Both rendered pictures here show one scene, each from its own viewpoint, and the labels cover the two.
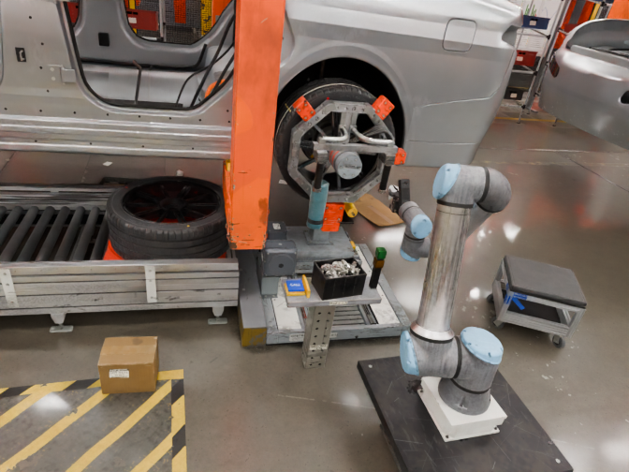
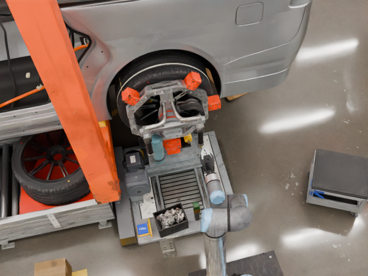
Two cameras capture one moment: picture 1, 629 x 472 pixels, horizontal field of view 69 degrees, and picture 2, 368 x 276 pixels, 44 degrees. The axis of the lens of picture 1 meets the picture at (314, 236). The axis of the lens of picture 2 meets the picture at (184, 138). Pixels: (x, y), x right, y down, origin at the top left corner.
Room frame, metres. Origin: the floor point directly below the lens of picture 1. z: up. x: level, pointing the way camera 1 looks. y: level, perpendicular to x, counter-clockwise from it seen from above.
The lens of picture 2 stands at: (0.40, -0.49, 3.28)
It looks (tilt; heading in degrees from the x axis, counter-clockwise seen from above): 54 degrees down; 10
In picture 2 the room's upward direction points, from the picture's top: 5 degrees counter-clockwise
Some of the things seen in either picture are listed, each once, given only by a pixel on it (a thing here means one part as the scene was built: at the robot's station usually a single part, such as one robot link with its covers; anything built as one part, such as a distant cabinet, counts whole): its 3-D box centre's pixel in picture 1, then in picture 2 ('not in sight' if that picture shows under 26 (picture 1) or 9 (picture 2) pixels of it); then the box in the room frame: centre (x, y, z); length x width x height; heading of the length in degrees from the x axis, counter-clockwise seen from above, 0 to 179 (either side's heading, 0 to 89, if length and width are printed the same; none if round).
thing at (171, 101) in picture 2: (372, 129); (184, 106); (2.23, -0.20, 1.03); 0.19 x 0.18 x 0.11; 17
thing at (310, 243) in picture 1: (319, 225); (170, 137); (2.48, -0.02, 0.32); 0.40 x 0.30 x 0.28; 107
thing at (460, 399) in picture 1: (466, 385); not in sight; (1.23, -0.64, 0.43); 0.19 x 0.19 x 0.10
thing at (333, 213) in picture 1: (329, 212); (171, 139); (2.35, -0.06, 0.48); 0.16 x 0.12 x 0.17; 17
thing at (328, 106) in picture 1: (340, 154); (168, 112); (2.32, -0.07, 0.85); 0.54 x 0.07 x 0.54; 107
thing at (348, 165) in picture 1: (343, 159); (170, 120); (2.25, -0.09, 0.85); 0.21 x 0.14 x 0.14; 17
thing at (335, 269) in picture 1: (338, 276); (170, 220); (1.68, -0.13, 0.51); 0.20 x 0.14 x 0.13; 116
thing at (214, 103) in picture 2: (395, 155); (213, 103); (2.41, -0.37, 0.85); 0.09 x 0.08 x 0.07; 107
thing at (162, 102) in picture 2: (333, 127); (154, 112); (2.17, -0.01, 1.03); 0.19 x 0.18 x 0.11; 17
